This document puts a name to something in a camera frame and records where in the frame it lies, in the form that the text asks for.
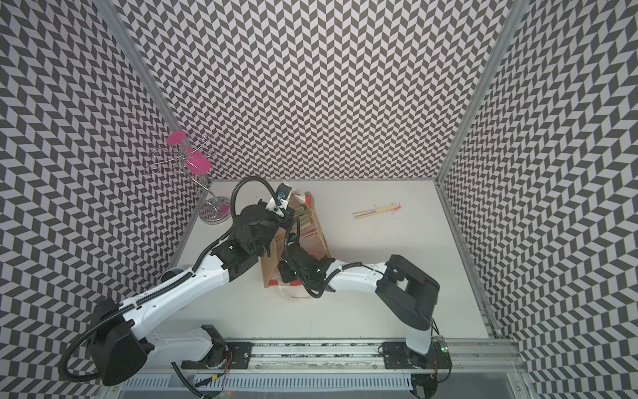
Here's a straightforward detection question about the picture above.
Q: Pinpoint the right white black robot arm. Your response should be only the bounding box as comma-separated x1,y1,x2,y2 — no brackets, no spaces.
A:
279,244,452,368

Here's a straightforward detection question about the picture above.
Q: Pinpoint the pink tassel folding fan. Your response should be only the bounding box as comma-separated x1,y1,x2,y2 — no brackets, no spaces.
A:
352,203,401,219

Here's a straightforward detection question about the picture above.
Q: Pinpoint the pink blue folding fan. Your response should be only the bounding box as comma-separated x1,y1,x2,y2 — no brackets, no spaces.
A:
300,223,317,239

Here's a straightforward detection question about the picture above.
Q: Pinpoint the blue roll of tape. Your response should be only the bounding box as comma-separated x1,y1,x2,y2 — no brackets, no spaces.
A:
160,267,184,283

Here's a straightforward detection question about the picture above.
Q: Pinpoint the burlap red tote bag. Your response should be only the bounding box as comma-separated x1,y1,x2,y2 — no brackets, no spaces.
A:
260,191,332,302

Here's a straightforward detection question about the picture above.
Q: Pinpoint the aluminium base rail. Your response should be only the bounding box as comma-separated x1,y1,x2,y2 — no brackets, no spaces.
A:
227,338,527,376

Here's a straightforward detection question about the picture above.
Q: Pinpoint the green folding fan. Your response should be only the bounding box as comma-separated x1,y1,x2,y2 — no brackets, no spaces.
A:
294,204,312,225

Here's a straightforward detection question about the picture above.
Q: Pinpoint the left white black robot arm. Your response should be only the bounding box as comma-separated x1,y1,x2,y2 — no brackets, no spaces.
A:
58,199,292,387

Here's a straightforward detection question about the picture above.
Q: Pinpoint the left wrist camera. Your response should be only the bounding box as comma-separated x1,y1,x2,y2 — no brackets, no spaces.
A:
266,183,292,214

